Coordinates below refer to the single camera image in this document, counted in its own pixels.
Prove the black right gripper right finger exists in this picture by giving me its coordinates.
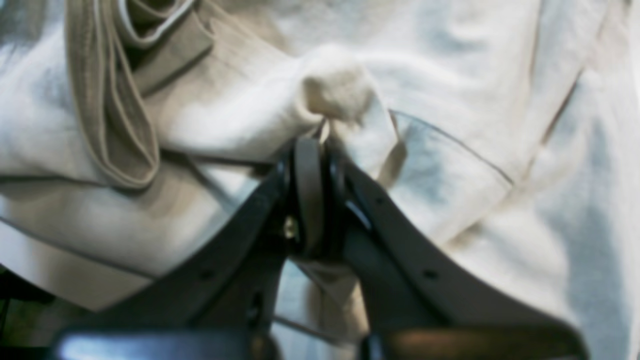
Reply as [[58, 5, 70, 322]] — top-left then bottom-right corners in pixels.
[[320, 144, 589, 360]]

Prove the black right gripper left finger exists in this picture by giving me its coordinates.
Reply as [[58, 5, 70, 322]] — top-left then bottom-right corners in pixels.
[[50, 138, 321, 360]]

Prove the beige t-shirt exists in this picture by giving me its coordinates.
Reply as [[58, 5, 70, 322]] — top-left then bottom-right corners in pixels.
[[1, 0, 639, 360]]

